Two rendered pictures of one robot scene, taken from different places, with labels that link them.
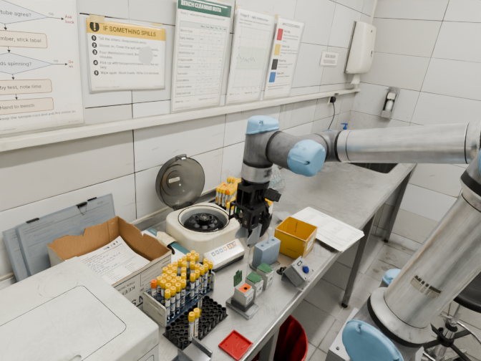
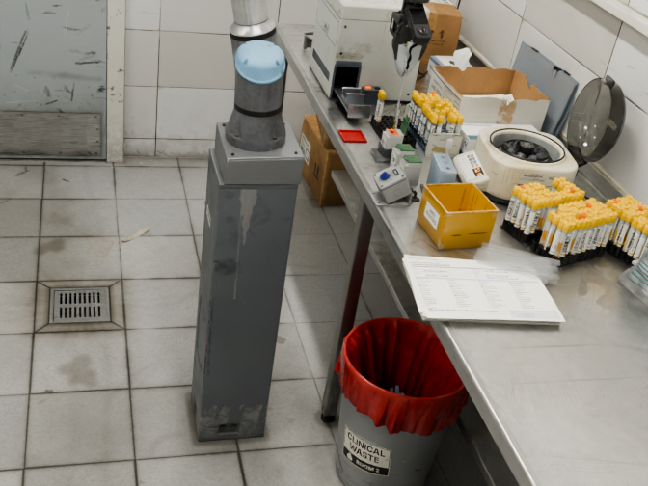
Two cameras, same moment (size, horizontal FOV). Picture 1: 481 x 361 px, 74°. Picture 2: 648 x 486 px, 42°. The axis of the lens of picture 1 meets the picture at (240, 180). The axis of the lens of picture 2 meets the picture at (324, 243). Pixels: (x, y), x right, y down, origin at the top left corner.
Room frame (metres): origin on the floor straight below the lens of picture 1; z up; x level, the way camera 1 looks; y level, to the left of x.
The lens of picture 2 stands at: (1.90, -1.83, 1.87)
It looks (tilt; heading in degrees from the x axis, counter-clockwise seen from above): 32 degrees down; 126
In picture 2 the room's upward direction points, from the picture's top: 9 degrees clockwise
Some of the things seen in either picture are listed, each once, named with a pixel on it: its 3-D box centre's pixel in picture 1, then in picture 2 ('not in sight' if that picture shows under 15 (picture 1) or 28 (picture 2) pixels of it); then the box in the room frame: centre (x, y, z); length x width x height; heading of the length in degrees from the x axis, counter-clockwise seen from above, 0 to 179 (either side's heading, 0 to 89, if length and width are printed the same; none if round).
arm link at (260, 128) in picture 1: (261, 141); not in sight; (0.73, -0.04, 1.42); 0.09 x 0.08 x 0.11; 49
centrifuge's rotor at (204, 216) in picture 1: (203, 224); (524, 155); (1.06, 0.12, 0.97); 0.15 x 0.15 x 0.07
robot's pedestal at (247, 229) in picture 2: not in sight; (238, 302); (0.58, -0.39, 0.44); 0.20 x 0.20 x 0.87; 55
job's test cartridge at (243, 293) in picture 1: (243, 295); (391, 142); (0.75, -0.05, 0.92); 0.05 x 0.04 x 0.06; 56
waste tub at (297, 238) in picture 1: (294, 238); (456, 215); (1.10, -0.24, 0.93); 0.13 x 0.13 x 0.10; 60
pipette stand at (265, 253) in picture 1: (265, 254); (441, 180); (0.97, -0.12, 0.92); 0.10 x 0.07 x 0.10; 137
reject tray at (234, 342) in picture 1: (235, 344); (352, 136); (0.61, -0.04, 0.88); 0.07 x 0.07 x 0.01; 55
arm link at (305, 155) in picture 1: (300, 152); not in sight; (0.68, -0.12, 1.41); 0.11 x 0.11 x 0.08; 49
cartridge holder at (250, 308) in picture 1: (242, 302); (390, 151); (0.75, -0.05, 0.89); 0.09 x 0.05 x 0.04; 56
